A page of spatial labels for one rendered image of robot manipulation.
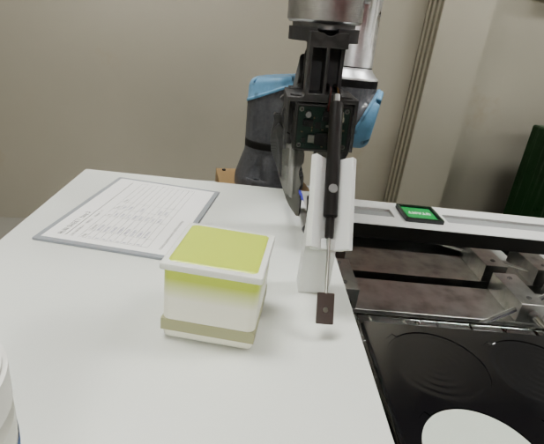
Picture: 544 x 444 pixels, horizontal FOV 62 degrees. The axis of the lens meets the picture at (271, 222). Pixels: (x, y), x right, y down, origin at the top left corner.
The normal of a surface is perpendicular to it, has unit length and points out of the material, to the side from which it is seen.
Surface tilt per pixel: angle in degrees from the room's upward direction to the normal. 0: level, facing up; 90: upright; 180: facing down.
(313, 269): 90
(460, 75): 90
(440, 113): 90
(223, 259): 0
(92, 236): 0
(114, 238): 0
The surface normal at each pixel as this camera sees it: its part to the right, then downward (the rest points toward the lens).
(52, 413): 0.11, -0.91
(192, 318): -0.12, 0.39
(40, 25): 0.18, 0.41
